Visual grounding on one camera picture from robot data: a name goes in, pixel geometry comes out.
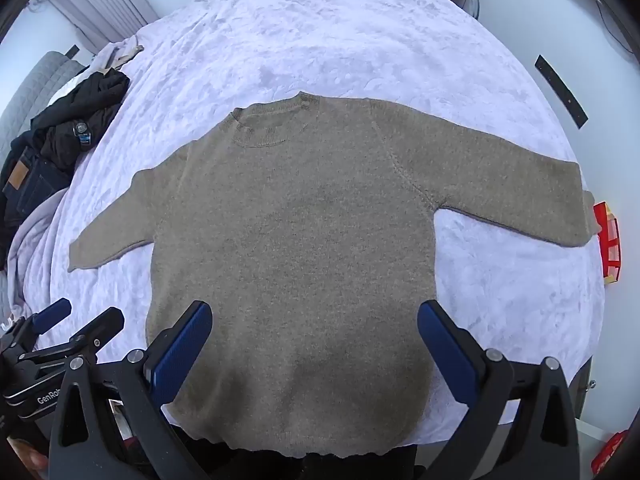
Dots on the black jacket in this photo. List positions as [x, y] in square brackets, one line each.
[95, 95]

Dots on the brown knit sweater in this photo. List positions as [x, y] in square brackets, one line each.
[300, 235]

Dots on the grey quilted headboard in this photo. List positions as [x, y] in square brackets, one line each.
[45, 72]

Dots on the person's dark clothing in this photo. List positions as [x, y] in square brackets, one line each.
[260, 465]

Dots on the beige cloth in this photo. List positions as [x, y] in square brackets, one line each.
[125, 55]

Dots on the dark blue jeans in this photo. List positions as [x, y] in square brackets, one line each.
[35, 190]

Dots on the white pleated curtain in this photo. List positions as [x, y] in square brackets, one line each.
[100, 0]

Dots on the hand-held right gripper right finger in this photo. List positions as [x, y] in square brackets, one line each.
[445, 355]

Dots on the white cabinet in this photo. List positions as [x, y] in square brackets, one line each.
[595, 410]

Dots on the small black wall strip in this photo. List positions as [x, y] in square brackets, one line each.
[72, 51]

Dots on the long black wall strip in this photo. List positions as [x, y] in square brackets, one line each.
[560, 90]

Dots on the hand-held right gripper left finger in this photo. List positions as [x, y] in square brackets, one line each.
[185, 345]

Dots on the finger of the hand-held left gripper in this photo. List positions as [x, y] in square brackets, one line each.
[52, 312]
[100, 330]

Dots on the lavender bed blanket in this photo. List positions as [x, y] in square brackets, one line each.
[325, 35]

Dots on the red and yellow box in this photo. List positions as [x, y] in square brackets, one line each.
[609, 245]

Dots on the red bag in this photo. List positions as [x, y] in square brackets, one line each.
[607, 457]

